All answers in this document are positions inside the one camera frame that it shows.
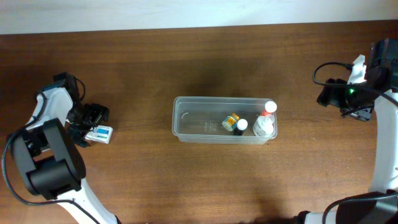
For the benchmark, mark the white blue small box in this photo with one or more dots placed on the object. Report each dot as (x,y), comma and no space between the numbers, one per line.
(100,134)

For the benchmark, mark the gold lid small jar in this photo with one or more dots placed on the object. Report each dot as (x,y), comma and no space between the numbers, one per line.
(230,122)

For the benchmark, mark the black bottle white cap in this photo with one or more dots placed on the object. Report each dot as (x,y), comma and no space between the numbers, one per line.
(241,127)

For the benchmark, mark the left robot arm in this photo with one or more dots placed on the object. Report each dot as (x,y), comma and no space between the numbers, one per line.
(45,149)

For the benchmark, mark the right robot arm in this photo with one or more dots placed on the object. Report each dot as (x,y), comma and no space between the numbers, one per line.
(370,89)

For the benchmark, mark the white squeeze bottle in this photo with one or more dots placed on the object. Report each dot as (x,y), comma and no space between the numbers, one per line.
(264,126)

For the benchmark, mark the orange tube white cap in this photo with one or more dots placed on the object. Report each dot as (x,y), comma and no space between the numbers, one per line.
(269,108)

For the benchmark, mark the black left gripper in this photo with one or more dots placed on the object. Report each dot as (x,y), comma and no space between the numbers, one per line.
(88,117)

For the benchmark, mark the clear plastic container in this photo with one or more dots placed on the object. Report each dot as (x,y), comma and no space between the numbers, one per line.
(199,119)

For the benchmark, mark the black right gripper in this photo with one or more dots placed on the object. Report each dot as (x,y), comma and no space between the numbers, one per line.
(329,95)

